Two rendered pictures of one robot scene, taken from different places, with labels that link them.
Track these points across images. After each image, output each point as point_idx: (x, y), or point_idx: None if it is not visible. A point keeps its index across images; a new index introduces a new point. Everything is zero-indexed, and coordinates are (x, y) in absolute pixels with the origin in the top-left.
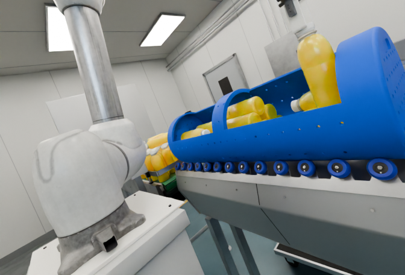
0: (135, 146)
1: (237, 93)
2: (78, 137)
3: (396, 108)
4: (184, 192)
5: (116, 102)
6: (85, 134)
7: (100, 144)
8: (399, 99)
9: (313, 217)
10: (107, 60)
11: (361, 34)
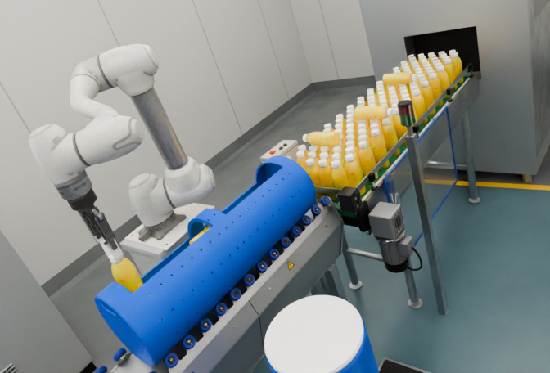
0: (182, 191)
1: (199, 221)
2: (134, 190)
3: (107, 322)
4: None
5: (169, 159)
6: (137, 188)
7: (144, 195)
8: (114, 327)
9: None
10: (157, 131)
11: (103, 290)
